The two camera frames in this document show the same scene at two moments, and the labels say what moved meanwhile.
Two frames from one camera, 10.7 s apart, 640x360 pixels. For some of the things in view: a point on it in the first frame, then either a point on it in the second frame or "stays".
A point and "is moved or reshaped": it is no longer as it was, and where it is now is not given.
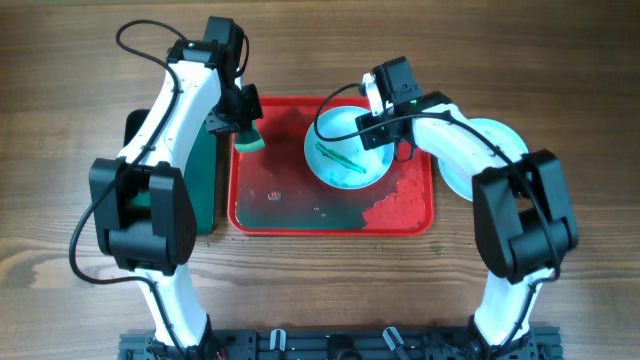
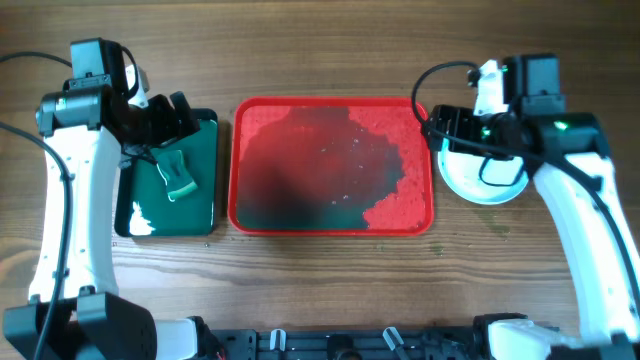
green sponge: (249, 141) is moved or reshaped
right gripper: (372, 138) -> (459, 120)
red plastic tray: (273, 190) stays
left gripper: (254, 111) -> (169, 129)
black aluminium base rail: (538, 344) stays
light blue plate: (344, 164) is moved or reshaped
